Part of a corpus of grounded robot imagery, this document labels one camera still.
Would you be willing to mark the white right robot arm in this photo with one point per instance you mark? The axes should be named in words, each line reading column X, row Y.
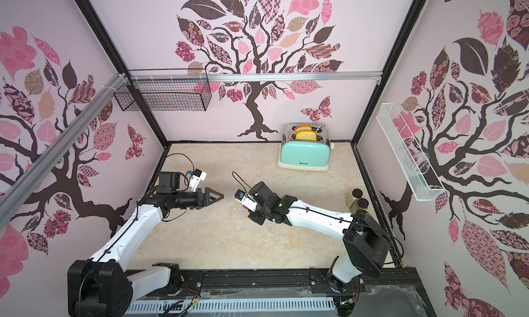
column 366, row 242

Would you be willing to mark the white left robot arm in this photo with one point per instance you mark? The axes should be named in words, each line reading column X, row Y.
column 99, row 286

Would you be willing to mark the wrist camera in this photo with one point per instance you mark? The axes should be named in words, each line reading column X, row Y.
column 196, row 177
column 243, row 198

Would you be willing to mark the glass spice jar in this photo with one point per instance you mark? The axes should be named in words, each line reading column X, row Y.
column 359, row 204
column 353, row 197

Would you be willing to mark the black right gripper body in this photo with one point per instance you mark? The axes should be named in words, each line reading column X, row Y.
column 256, row 197

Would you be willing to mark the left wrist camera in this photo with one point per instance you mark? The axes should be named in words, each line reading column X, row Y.
column 196, row 177

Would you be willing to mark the mint green toaster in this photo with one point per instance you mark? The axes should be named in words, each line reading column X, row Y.
column 305, row 155

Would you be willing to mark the glass spice jar far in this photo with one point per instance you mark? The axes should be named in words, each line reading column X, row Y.
column 353, row 197

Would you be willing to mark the white slotted cable duct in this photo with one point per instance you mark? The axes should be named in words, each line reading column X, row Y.
column 232, row 307

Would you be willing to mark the bread slice in toaster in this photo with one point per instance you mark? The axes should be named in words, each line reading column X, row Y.
column 305, row 133

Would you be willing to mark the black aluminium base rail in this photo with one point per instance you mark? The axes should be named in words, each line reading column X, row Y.
column 397, row 292

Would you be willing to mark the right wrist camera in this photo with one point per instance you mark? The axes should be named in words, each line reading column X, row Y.
column 243, row 198

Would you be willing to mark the white wire shelf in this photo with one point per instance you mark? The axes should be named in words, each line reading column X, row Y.
column 399, row 128

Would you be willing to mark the black wire basket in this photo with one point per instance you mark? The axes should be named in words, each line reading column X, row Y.
column 165, row 90

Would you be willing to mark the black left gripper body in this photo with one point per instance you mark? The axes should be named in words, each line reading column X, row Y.
column 189, row 199

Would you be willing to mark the glass spice jar near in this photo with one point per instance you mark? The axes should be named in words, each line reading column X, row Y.
column 359, row 204

